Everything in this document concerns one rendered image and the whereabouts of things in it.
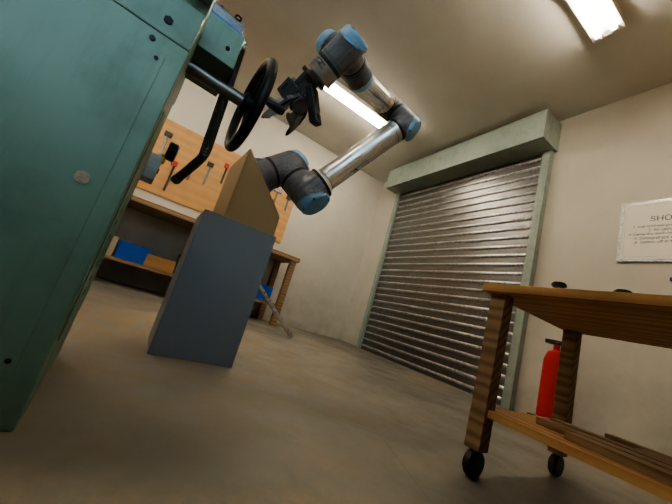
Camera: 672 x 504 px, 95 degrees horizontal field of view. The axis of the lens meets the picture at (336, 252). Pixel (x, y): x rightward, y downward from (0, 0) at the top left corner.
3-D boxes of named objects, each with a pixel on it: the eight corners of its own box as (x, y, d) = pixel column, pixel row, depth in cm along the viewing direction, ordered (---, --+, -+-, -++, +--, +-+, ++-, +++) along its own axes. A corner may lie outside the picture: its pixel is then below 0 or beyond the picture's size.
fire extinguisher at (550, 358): (567, 432, 214) (578, 346, 226) (554, 430, 205) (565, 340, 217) (539, 421, 229) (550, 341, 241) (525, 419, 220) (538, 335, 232)
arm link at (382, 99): (392, 93, 161) (327, 16, 102) (408, 108, 158) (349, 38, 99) (377, 112, 166) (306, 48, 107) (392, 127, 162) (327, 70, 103)
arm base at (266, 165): (238, 166, 149) (256, 161, 154) (256, 203, 151) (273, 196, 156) (249, 151, 132) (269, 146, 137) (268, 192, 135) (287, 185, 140)
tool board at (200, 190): (281, 243, 427) (300, 185, 445) (115, 177, 333) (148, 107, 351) (279, 243, 431) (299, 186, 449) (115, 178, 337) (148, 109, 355)
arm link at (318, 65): (341, 84, 97) (330, 67, 88) (329, 96, 99) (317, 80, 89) (325, 65, 99) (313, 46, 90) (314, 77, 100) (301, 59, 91)
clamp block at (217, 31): (235, 63, 83) (246, 36, 85) (183, 26, 76) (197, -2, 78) (220, 87, 95) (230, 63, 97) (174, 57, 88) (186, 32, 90)
